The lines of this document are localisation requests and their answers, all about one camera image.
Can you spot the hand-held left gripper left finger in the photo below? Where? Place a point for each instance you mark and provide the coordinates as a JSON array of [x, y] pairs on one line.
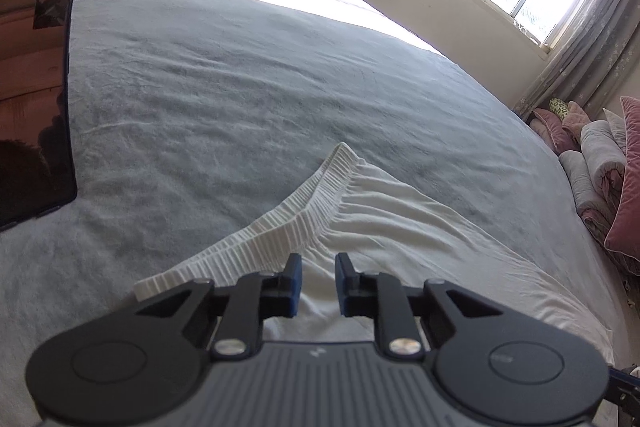
[[295, 282]]

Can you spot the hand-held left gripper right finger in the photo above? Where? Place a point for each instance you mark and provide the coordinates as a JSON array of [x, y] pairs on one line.
[[342, 284]]

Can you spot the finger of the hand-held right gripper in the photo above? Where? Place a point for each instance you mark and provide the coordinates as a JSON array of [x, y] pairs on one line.
[[627, 387]]

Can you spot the white pants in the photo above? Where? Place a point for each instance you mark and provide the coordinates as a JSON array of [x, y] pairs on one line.
[[425, 247]]

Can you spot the large pink pillow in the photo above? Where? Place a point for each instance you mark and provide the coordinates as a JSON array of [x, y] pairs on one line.
[[630, 187]]

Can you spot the folded grey pink quilt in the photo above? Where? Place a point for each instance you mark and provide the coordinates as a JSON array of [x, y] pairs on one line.
[[595, 172]]

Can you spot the small pink pillow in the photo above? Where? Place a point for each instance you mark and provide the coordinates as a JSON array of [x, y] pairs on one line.
[[547, 132]]

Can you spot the green patterned cushion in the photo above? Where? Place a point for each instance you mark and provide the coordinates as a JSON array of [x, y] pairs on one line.
[[560, 108]]

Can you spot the dark screen smartphone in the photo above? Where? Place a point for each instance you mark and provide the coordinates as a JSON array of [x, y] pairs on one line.
[[35, 107]]

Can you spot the grey patterned curtain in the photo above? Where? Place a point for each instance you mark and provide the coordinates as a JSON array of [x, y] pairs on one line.
[[595, 57]]

